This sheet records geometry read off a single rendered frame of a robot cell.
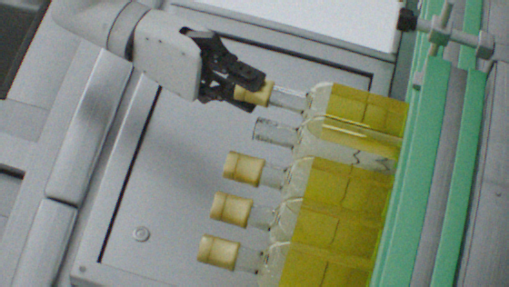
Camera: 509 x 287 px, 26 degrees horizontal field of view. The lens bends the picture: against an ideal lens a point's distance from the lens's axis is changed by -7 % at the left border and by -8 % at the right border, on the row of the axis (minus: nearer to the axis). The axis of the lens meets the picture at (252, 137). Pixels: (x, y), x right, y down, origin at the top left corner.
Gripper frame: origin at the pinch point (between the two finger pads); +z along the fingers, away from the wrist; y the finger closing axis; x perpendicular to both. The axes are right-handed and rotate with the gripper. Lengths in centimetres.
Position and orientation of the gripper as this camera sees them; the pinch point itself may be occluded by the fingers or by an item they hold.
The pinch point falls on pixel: (244, 86)
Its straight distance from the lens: 145.4
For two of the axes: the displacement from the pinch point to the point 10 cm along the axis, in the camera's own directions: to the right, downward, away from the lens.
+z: 8.7, 4.5, -1.9
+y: 1.1, -5.6, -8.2
